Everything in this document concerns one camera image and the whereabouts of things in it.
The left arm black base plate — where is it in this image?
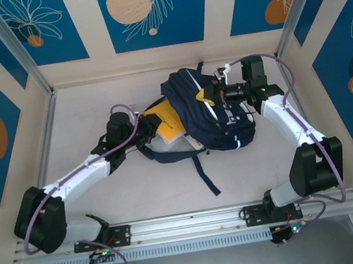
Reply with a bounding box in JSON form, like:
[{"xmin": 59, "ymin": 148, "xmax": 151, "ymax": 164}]
[{"xmin": 71, "ymin": 224, "xmax": 134, "ymax": 254}]

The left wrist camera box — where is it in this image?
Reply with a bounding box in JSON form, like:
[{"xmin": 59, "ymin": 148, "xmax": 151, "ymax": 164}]
[{"xmin": 126, "ymin": 103, "xmax": 141, "ymax": 121}]

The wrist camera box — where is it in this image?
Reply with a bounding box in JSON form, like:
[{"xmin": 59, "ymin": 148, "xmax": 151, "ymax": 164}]
[
  {"xmin": 126, "ymin": 103, "xmax": 141, "ymax": 121},
  {"xmin": 212, "ymin": 62, "xmax": 234, "ymax": 85}
]

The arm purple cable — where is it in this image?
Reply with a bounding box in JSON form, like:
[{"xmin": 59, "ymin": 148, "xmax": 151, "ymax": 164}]
[
  {"xmin": 227, "ymin": 44, "xmax": 353, "ymax": 249},
  {"xmin": 7, "ymin": 101, "xmax": 158, "ymax": 264}
]

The yellow notebook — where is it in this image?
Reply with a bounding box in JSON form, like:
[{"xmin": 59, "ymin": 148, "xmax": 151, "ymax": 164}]
[{"xmin": 141, "ymin": 97, "xmax": 188, "ymax": 148}]

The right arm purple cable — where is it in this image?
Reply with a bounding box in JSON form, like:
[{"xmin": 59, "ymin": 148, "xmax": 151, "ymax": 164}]
[{"xmin": 227, "ymin": 44, "xmax": 353, "ymax": 249}]

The white slotted cable duct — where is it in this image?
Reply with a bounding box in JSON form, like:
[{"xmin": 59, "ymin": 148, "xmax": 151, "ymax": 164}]
[{"xmin": 25, "ymin": 227, "xmax": 275, "ymax": 264}]

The navy blue student backpack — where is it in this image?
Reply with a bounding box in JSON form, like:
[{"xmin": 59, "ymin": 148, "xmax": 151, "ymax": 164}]
[{"xmin": 128, "ymin": 56, "xmax": 265, "ymax": 206}]

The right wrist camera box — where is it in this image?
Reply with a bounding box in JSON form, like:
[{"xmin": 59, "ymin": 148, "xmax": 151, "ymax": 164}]
[{"xmin": 212, "ymin": 62, "xmax": 234, "ymax": 85}]

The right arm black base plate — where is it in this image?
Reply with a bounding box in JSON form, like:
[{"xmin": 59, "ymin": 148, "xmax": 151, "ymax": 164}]
[{"xmin": 239, "ymin": 199, "xmax": 305, "ymax": 228}]

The aluminium mounting rail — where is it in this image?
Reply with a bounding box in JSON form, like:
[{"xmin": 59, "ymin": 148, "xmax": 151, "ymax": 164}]
[{"xmin": 9, "ymin": 187, "xmax": 353, "ymax": 264}]

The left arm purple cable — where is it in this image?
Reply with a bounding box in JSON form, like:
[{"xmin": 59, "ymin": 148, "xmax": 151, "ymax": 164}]
[{"xmin": 7, "ymin": 101, "xmax": 158, "ymax": 264}]

